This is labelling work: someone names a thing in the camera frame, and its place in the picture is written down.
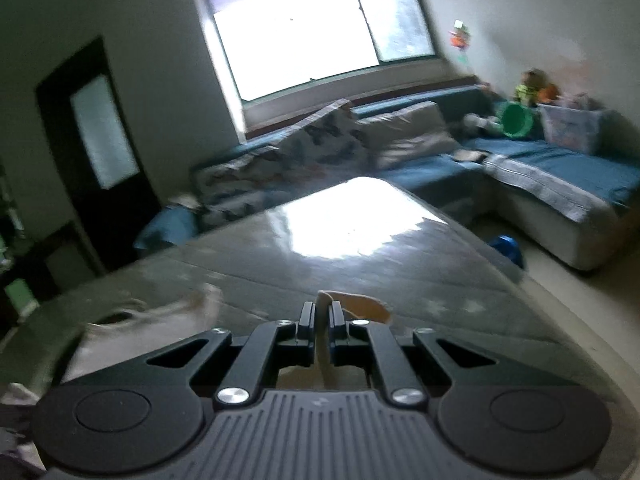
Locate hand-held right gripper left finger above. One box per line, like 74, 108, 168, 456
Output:
145, 301, 318, 407

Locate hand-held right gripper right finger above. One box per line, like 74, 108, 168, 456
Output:
327, 301, 502, 407

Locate cream knit garment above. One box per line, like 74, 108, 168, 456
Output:
65, 284, 392, 392

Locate plush toy in green clothes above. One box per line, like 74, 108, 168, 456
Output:
515, 69, 548, 106

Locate long butterfly print pillow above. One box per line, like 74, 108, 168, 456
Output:
192, 146, 301, 231

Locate blue cloth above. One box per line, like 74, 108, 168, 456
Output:
134, 204, 199, 252

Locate blue sofa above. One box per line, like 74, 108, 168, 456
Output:
134, 84, 640, 273

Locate square butterfly print pillow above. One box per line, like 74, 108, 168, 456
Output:
277, 99, 373, 171

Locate blue ball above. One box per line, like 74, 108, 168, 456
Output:
487, 235, 525, 269

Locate beige pillow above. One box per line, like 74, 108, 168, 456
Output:
357, 101, 461, 170

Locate dark wooden glass door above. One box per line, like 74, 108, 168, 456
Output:
35, 36, 166, 277

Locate white grey plush toy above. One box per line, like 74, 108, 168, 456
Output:
462, 112, 501, 136

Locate grey quilted sofa cover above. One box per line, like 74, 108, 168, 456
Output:
482, 152, 621, 224

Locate dark low sideboard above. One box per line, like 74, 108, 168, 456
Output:
0, 220, 89, 331

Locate green plastic bucket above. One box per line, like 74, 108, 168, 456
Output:
495, 101, 536, 140

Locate green framed window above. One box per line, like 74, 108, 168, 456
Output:
202, 0, 437, 104

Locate clear plastic storage box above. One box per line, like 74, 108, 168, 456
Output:
537, 102, 609, 154

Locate colourful pinwheel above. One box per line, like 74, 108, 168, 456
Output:
448, 20, 473, 64

